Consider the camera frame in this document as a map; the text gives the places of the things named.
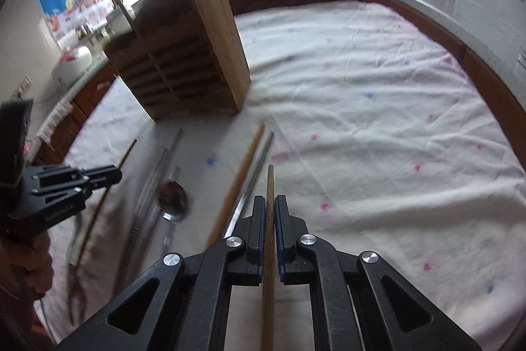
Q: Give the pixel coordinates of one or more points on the person left hand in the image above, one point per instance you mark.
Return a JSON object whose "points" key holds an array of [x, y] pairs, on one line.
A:
{"points": [[27, 268]]}

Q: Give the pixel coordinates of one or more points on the wooden utensil holder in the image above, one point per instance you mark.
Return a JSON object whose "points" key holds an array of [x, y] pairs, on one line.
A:
{"points": [[182, 56]]}

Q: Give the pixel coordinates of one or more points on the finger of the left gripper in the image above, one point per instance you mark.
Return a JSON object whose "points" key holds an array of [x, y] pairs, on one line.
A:
{"points": [[99, 177]]}

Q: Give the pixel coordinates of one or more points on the white dotted tablecloth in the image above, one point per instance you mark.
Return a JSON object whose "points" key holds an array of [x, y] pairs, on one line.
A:
{"points": [[381, 142]]}

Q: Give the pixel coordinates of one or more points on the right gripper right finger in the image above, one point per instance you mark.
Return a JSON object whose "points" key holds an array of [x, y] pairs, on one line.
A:
{"points": [[359, 302]]}

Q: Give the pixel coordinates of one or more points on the dark wooden chopstick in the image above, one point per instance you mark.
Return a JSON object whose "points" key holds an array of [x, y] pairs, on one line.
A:
{"points": [[93, 255]]}

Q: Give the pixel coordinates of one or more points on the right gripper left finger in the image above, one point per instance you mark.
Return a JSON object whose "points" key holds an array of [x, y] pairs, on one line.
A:
{"points": [[180, 303]]}

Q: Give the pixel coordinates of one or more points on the metal spoon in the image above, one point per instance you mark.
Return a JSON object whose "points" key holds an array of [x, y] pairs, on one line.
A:
{"points": [[174, 204]]}

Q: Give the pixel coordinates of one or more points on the white red rice cooker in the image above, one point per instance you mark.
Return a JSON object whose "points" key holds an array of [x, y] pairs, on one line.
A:
{"points": [[72, 66]]}

